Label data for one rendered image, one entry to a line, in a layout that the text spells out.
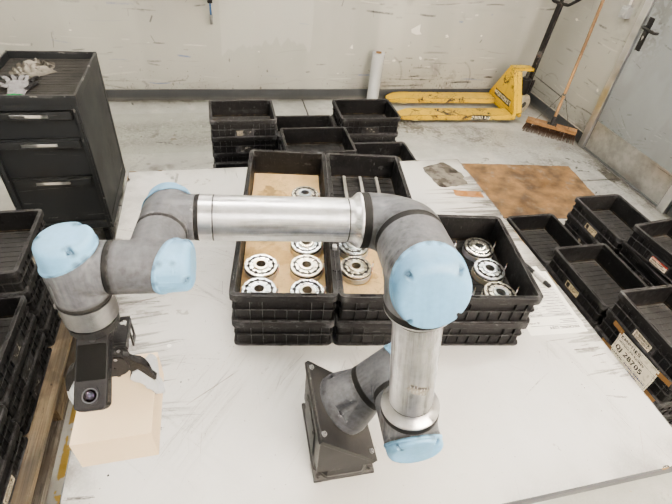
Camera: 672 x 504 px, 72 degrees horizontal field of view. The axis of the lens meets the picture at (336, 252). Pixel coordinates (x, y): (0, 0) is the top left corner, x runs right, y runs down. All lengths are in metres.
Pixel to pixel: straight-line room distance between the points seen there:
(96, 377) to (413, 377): 0.50
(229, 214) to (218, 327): 0.80
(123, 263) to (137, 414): 0.31
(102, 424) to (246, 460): 0.48
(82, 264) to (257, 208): 0.26
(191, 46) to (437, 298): 4.05
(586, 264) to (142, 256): 2.31
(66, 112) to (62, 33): 2.12
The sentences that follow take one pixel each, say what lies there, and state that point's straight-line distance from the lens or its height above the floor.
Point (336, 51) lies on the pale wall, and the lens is 4.66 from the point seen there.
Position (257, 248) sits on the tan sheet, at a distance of 1.56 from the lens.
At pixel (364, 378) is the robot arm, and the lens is 1.08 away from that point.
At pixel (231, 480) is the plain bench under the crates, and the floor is 0.70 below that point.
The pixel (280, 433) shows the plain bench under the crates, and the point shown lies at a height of 0.70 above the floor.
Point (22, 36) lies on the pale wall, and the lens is 4.75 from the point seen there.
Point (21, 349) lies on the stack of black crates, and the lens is 2.07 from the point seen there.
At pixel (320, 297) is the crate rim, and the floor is 0.93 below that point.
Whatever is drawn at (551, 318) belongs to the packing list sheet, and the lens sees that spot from 1.77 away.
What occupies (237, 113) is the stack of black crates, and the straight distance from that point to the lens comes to 3.20.
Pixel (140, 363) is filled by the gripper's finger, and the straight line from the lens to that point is 0.82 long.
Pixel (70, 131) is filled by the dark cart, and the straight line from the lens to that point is 2.65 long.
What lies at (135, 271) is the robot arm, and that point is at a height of 1.42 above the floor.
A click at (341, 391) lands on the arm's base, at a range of 1.10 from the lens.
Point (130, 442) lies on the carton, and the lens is 0.87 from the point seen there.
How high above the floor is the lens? 1.85
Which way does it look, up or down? 41 degrees down
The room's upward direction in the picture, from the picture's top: 7 degrees clockwise
